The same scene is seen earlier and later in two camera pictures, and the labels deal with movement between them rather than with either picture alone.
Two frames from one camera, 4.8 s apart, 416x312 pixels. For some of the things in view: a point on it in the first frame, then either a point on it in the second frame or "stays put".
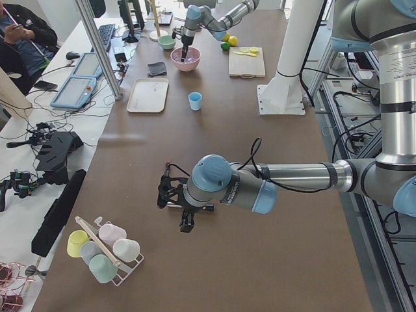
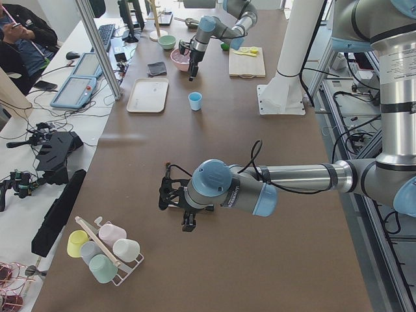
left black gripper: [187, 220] stays put
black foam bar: [47, 230] stays put
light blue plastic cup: [195, 99] stays put
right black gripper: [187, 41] to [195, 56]
